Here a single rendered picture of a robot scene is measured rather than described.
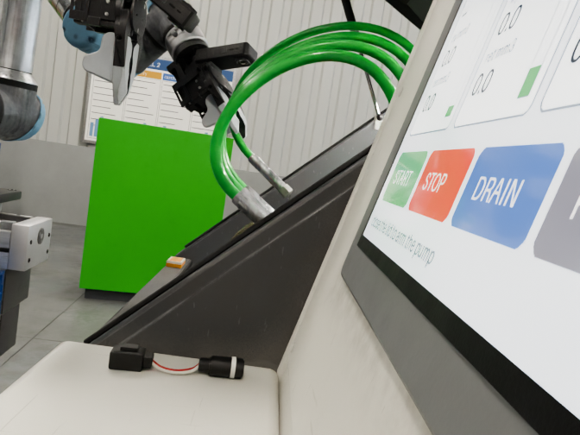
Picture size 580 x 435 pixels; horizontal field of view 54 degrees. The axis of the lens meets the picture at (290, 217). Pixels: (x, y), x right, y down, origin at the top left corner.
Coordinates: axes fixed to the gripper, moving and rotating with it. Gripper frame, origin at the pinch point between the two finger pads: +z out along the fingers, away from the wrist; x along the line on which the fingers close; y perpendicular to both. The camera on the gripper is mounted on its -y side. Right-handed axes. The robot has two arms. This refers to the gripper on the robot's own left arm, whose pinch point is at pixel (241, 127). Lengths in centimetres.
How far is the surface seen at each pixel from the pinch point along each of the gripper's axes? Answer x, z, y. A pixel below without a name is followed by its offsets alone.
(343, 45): 18.2, 11.6, -22.5
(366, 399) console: 55, 53, -15
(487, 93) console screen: 56, 44, -27
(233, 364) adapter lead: 34, 44, 1
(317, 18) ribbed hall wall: -521, -416, -4
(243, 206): 24.8, 25.9, -3.0
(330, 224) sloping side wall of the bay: 29.0, 35.3, -12.0
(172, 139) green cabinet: -232, -184, 117
